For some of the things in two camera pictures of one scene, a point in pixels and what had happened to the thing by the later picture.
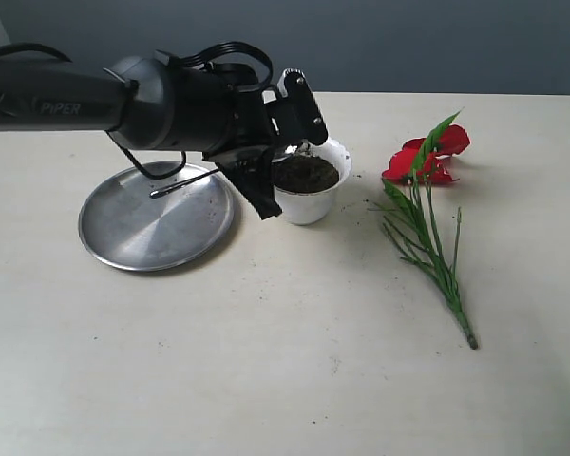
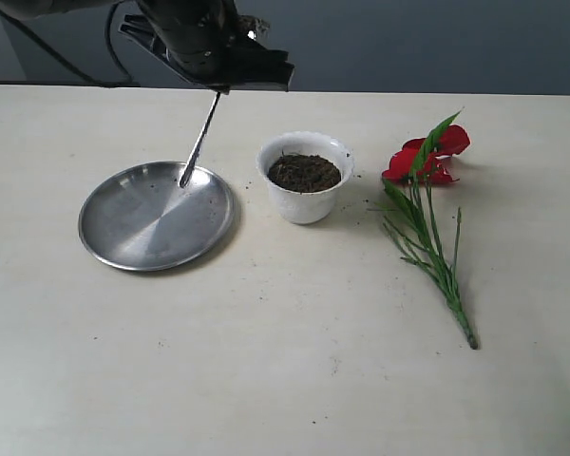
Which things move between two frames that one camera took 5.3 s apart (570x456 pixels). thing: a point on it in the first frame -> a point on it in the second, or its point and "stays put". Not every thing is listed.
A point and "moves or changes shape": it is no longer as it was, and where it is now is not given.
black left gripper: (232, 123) -> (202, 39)
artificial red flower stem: (408, 178) stays put
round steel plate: (123, 227) stays put
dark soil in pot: (304, 174) stays put
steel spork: (287, 152) moves or changes shape
